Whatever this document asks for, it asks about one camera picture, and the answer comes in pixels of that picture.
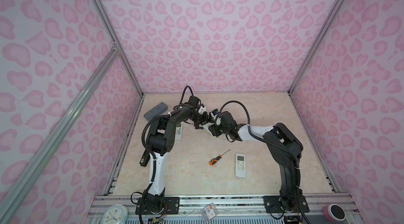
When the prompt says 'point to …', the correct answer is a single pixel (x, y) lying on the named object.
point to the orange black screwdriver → (214, 161)
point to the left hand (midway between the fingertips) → (213, 121)
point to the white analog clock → (117, 214)
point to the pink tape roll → (334, 212)
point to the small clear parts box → (209, 212)
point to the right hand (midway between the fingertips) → (213, 125)
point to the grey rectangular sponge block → (157, 110)
